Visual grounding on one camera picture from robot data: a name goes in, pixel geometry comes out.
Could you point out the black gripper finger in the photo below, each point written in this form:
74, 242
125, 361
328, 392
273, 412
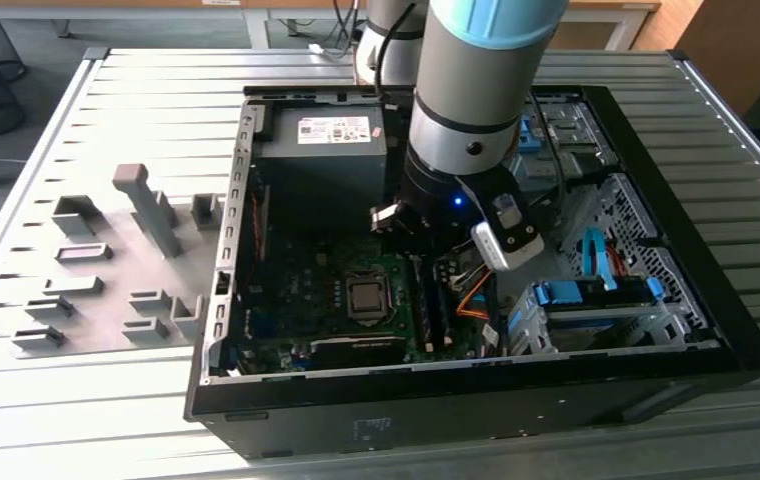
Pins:
449, 252
385, 220

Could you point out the blue RAM stick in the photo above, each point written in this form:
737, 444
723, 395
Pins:
432, 300

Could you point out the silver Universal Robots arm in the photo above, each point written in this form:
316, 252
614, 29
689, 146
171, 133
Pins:
473, 85

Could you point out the black RAM slot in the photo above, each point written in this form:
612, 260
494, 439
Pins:
414, 300

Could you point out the black CPU socket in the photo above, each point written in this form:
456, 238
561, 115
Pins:
369, 277

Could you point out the silver CPU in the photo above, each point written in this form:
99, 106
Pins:
366, 297

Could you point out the blue plastic disk carrier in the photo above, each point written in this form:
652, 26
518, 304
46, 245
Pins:
560, 292
532, 140

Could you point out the green motherboard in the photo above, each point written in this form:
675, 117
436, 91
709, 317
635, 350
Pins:
300, 300

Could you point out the grey power supply unit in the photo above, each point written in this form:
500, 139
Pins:
282, 145

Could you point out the black graphics card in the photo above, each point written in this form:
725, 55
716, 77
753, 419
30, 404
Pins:
360, 350

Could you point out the black hard disk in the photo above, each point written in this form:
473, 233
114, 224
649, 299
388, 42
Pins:
620, 292

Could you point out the grey metal drive cage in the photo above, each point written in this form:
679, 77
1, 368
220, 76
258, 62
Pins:
620, 320
593, 135

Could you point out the black PC case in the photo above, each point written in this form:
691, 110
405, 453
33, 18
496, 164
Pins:
420, 415

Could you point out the grey plastic parts rack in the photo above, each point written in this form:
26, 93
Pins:
146, 280

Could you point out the brown wooden cabinet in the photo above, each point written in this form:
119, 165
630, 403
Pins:
740, 45

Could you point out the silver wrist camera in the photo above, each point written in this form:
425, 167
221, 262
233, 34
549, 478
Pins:
509, 252

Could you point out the black camera bracket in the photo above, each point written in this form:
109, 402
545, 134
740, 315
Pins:
486, 185

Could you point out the wooden desk with white frame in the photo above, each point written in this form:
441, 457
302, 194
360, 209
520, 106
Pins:
629, 30

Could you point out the wooden desk with grey frame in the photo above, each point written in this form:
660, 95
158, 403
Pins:
119, 12

